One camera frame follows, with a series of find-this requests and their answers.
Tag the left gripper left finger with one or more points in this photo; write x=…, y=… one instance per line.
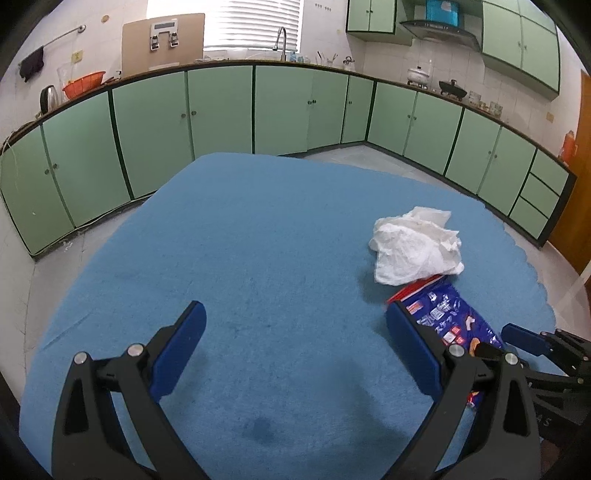
x=171, y=347

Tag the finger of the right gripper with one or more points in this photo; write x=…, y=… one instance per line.
x=524, y=338

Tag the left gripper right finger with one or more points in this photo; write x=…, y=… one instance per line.
x=420, y=349

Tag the blue snack wrapper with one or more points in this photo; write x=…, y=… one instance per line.
x=436, y=303

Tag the white tissue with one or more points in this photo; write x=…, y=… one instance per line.
x=415, y=246

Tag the green lower kitchen cabinets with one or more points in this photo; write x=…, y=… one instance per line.
x=122, y=141

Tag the green kitchen cabinets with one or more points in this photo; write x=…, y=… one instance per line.
x=122, y=141
x=516, y=38

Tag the green upper kitchen cabinets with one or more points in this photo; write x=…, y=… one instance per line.
x=516, y=38

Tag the brown wooden door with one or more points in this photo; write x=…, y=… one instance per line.
x=571, y=235

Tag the blue table mat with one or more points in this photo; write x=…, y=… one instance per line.
x=295, y=377

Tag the orange thermos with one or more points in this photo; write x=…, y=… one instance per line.
x=569, y=148

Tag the black wok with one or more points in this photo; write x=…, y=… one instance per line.
x=451, y=89

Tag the orange plastic basin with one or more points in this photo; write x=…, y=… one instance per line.
x=75, y=88

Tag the steel electric kettle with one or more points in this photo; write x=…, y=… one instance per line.
x=49, y=99

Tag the white cooking pot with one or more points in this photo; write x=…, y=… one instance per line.
x=418, y=77

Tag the brown cardboard box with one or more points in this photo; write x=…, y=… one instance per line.
x=161, y=42

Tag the chrome sink faucet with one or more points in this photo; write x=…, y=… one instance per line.
x=280, y=45

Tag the black hanging cloth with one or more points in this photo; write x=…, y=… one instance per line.
x=30, y=66

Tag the window blinds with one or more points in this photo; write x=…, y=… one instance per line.
x=251, y=24

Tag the range hood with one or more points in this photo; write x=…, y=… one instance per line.
x=452, y=22

